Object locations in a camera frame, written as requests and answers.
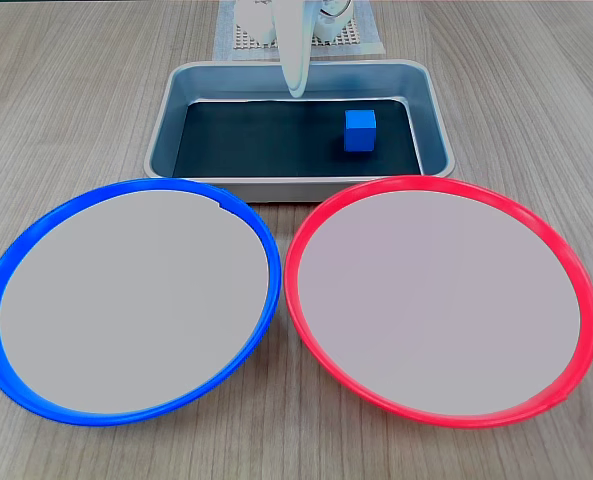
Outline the blue cube block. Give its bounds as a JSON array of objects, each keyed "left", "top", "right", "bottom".
[{"left": 343, "top": 109, "right": 378, "bottom": 153}]

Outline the black tray liner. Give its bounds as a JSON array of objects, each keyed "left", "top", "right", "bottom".
[{"left": 171, "top": 98, "right": 424, "bottom": 179}]

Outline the silver metal tray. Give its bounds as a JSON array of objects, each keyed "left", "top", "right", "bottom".
[{"left": 143, "top": 59, "right": 457, "bottom": 204}]

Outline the red rimmed round dish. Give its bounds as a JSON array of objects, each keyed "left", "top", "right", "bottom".
[{"left": 283, "top": 175, "right": 593, "bottom": 431}]

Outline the blue rimmed round dish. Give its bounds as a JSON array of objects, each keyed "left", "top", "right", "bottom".
[{"left": 0, "top": 177, "right": 283, "bottom": 428}]

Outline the white mesh mat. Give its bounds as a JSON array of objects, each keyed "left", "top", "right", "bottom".
[{"left": 232, "top": 18, "right": 363, "bottom": 52}]

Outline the pale cloth sheet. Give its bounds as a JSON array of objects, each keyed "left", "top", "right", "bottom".
[{"left": 212, "top": 0, "right": 388, "bottom": 63}]

